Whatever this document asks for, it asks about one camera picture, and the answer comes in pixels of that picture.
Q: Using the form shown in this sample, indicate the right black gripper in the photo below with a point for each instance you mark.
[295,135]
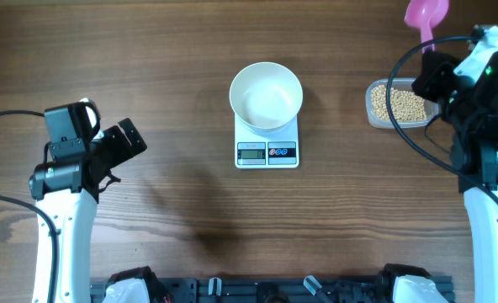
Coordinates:
[435,71]

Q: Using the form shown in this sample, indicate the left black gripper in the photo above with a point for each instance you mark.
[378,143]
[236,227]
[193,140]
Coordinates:
[124,150]

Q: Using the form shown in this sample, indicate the pink plastic scoop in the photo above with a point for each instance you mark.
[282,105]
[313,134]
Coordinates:
[425,15]

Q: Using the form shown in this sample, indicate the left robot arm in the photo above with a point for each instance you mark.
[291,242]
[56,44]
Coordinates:
[66,190]

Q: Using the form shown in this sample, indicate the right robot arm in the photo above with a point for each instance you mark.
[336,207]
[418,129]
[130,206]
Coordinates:
[471,107]

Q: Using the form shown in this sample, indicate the white bowl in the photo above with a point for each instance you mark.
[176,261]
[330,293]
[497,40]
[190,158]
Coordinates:
[265,96]

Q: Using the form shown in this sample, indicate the white digital kitchen scale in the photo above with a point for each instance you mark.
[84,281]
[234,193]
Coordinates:
[276,149]

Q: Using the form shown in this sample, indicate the clear plastic soybean container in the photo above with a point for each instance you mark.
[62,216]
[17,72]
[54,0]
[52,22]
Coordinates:
[410,110]

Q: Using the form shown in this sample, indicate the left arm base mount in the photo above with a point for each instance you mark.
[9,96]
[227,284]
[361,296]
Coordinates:
[137,285]

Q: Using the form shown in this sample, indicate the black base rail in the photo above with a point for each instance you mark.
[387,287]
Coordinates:
[348,289]

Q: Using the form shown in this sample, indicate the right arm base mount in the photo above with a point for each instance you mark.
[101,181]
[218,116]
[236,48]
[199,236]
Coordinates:
[399,283]

